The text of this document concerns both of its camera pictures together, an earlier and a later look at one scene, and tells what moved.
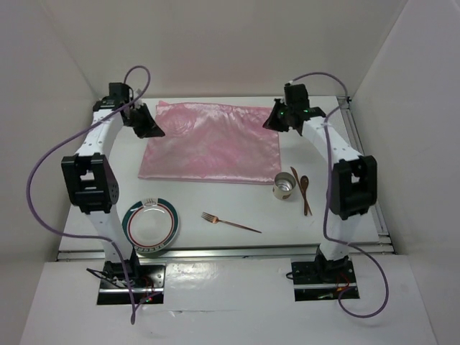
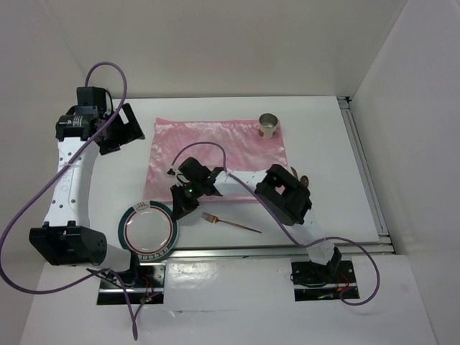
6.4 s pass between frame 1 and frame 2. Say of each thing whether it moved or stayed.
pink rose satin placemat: moved
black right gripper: moved
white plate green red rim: moved
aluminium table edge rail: stayed
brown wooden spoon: stayed
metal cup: moved
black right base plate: stayed
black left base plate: stayed
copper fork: stayed
